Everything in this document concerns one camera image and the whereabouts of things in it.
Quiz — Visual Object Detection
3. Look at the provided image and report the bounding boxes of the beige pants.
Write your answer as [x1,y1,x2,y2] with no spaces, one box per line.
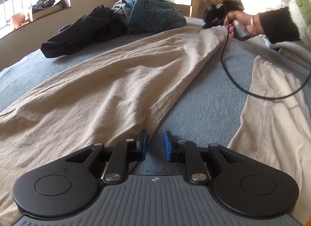
[0,25,311,226]

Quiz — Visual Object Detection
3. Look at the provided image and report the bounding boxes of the person's right hand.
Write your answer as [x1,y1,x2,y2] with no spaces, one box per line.
[223,11,256,38]

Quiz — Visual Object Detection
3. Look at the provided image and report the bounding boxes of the cardboard box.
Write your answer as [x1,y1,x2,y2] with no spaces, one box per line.
[29,0,67,21]

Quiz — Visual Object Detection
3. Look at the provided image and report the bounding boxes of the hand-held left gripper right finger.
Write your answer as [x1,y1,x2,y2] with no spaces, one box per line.
[164,131,247,185]

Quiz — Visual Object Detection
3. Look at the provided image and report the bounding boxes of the black cable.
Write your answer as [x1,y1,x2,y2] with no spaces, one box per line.
[221,28,311,100]

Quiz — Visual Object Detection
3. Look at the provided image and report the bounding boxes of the dark clothes bundle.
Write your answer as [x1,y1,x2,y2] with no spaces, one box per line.
[33,0,56,9]

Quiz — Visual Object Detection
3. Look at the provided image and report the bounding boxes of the light grey garment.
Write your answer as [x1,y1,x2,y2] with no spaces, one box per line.
[112,0,136,17]

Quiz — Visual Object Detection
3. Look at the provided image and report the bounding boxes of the person's right forearm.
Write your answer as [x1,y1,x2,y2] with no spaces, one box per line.
[251,7,302,45]

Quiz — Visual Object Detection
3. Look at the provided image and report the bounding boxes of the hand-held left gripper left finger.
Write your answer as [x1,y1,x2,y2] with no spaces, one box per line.
[66,129,149,185]

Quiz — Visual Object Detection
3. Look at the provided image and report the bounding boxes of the person's green white fleece jacket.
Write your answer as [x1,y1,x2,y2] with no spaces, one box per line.
[288,0,311,43]

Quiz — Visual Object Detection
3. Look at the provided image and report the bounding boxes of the black garment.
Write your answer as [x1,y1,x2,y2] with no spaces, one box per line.
[40,4,127,58]

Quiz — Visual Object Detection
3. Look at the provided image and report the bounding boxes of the blue jeans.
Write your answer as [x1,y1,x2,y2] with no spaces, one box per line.
[110,0,187,33]

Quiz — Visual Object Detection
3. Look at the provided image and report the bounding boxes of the grey bed blanket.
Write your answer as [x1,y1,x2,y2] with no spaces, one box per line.
[0,17,311,226]

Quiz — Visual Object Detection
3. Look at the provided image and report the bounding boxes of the pink pot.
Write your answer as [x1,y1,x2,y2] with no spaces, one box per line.
[11,12,26,29]

